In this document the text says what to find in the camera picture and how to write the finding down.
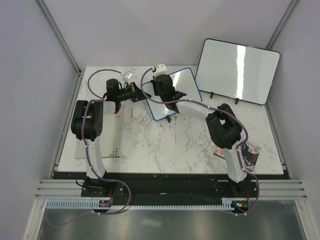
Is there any colourful Little Women book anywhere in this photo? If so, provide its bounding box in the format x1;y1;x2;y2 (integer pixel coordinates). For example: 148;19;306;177
213;142;263;173

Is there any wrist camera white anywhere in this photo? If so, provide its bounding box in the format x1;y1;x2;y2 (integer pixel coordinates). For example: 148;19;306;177
121;70;133;83
152;63;167;76

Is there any white paper sheet with dots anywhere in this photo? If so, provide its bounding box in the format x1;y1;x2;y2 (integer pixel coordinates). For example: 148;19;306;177
74;109;126;159

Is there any white slotted cable duct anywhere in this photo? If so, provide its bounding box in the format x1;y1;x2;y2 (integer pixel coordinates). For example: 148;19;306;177
45;199;247;211

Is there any aluminium frame rail front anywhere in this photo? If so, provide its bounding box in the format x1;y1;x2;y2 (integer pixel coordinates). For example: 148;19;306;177
35;178;307;200

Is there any large black-framed whiteboard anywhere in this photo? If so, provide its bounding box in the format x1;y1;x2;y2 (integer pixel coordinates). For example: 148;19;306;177
195;38;281;105

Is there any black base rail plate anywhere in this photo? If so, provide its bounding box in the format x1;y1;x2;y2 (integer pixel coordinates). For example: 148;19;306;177
81;172;258;206

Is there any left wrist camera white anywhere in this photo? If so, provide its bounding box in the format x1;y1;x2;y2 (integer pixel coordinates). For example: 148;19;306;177
121;70;133;83

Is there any small blue-framed whiteboard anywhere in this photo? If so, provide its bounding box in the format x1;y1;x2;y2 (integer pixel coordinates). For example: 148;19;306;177
142;67;202;121

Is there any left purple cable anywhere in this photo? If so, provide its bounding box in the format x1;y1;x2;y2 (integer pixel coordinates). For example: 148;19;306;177
46;68;133;227

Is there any small whiteboard left black foot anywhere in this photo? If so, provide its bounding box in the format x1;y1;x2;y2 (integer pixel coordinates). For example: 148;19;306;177
165;115;171;123

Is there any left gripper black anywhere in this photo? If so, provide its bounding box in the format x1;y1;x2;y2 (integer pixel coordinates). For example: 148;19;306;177
118;83;152;104

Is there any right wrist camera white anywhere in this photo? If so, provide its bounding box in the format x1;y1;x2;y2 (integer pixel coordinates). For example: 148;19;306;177
152;63;167;76

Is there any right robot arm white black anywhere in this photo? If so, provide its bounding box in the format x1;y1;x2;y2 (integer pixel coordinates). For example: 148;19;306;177
151;74;247;197

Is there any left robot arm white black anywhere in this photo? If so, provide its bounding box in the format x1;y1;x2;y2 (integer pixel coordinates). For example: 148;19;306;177
70;78;151;197

